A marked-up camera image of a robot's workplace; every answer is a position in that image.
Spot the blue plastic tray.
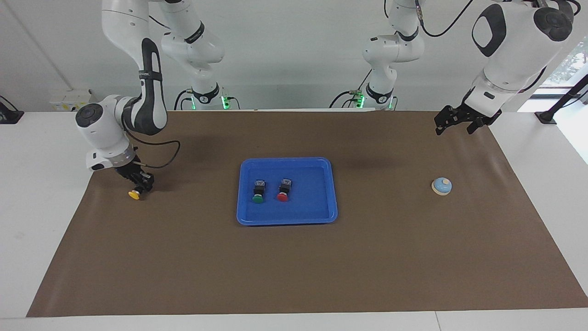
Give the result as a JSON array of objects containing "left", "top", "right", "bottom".
[{"left": 236, "top": 157, "right": 339, "bottom": 226}]

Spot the black right base cable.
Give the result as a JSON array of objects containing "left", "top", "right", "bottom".
[{"left": 174, "top": 89, "right": 193, "bottom": 111}]

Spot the light blue service bell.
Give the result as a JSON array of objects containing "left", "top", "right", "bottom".
[{"left": 431, "top": 177, "right": 453, "bottom": 196}]

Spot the window with foliage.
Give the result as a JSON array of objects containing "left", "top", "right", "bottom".
[{"left": 537, "top": 39, "right": 588, "bottom": 89}]

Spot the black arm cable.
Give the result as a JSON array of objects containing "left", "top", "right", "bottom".
[
  {"left": 416, "top": 0, "right": 582, "bottom": 38},
  {"left": 122, "top": 129, "right": 181, "bottom": 169}
]

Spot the white wall box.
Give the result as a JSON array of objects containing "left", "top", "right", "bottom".
[{"left": 50, "top": 90, "right": 101, "bottom": 112}]

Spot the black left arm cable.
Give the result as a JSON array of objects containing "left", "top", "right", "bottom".
[{"left": 416, "top": 0, "right": 582, "bottom": 38}]

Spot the black left base cable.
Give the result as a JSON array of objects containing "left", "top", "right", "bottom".
[{"left": 328, "top": 69, "right": 373, "bottom": 109}]

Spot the black base cable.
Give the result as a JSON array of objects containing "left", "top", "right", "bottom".
[
  {"left": 174, "top": 89, "right": 193, "bottom": 111},
  {"left": 328, "top": 69, "right": 373, "bottom": 109}
]

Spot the brown table mat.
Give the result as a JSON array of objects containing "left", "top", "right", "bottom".
[{"left": 26, "top": 110, "right": 588, "bottom": 318}]

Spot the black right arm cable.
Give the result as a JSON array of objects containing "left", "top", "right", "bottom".
[{"left": 122, "top": 129, "right": 181, "bottom": 169}]

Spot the black angled stand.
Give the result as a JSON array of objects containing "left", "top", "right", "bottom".
[{"left": 535, "top": 74, "right": 588, "bottom": 125}]

